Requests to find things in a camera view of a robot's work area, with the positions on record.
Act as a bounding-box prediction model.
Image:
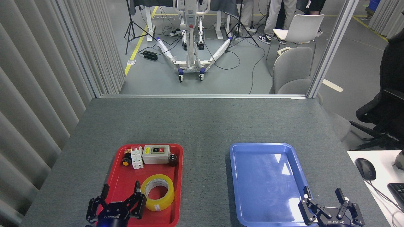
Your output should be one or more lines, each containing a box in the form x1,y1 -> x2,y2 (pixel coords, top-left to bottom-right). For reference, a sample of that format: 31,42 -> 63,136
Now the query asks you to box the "grey chair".
269,47 -> 324,105

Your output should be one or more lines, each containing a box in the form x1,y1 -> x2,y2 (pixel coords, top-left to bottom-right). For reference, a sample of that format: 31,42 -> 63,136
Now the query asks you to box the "black tripod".
124,0 -> 157,55
225,0 -> 260,53

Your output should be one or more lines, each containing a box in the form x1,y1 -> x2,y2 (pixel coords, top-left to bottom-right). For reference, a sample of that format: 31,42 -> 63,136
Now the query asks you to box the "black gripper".
298,186 -> 365,227
86,181 -> 147,227

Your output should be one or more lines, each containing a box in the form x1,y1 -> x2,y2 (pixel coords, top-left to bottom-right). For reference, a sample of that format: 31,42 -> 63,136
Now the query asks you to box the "white circuit breaker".
131,146 -> 144,170

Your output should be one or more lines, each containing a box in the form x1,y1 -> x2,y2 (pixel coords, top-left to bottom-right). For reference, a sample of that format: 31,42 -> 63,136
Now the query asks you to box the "black computer mouse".
355,158 -> 377,181

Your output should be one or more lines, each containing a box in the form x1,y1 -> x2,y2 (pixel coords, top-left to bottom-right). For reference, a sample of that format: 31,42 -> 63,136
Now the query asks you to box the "table with dark cover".
129,0 -> 243,41

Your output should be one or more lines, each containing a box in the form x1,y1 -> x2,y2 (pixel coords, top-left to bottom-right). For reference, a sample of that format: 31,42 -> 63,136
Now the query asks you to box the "white wheeled stand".
156,0 -> 232,83

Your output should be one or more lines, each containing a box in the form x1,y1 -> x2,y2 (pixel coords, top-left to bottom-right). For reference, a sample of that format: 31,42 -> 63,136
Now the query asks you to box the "person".
258,0 -> 299,45
295,0 -> 326,16

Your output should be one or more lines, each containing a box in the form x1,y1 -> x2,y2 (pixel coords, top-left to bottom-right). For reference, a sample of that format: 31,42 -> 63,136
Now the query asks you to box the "silver table rail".
100,94 -> 307,99

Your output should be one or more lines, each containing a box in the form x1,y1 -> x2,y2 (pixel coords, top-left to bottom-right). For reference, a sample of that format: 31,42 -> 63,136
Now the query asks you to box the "grey switch box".
142,145 -> 171,165

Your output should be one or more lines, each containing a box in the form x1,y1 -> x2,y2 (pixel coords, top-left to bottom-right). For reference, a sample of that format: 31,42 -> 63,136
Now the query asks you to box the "yellow tape roll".
140,174 -> 175,212

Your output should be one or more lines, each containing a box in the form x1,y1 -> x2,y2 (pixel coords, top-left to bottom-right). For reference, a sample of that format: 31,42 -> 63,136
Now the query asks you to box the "red plastic tray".
93,143 -> 184,227

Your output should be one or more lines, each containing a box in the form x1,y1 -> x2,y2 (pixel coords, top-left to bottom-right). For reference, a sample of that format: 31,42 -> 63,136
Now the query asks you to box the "blue bin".
366,0 -> 381,13

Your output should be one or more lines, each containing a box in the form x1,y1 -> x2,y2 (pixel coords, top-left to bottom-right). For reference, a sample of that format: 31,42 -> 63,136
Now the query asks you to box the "black office chair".
349,29 -> 404,151

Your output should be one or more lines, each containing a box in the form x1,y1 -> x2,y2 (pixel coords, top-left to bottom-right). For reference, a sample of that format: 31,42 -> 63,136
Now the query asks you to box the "white flat bar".
322,79 -> 344,92

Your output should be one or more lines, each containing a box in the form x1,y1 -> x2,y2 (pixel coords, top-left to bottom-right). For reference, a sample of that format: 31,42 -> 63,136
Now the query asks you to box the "black keyboard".
387,183 -> 404,212

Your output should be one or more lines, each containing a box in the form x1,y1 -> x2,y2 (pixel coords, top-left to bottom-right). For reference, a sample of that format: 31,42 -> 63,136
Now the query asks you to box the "grey rounded desk object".
393,149 -> 404,171

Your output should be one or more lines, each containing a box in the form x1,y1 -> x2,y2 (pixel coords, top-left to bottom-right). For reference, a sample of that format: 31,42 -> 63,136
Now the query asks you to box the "grey pleated curtain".
0,0 -> 127,227
368,0 -> 404,40

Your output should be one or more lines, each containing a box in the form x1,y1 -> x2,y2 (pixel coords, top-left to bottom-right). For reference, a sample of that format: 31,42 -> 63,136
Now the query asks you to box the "blue plastic tray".
229,143 -> 320,227

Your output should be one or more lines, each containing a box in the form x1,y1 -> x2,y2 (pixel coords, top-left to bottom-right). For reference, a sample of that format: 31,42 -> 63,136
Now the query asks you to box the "white chair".
266,14 -> 325,76

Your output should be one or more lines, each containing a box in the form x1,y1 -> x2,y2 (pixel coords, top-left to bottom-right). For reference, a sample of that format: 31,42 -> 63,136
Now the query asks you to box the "silver post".
306,0 -> 360,99

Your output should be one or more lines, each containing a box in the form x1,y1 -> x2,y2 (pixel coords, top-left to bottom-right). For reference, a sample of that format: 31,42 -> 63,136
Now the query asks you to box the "white desk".
347,150 -> 404,227

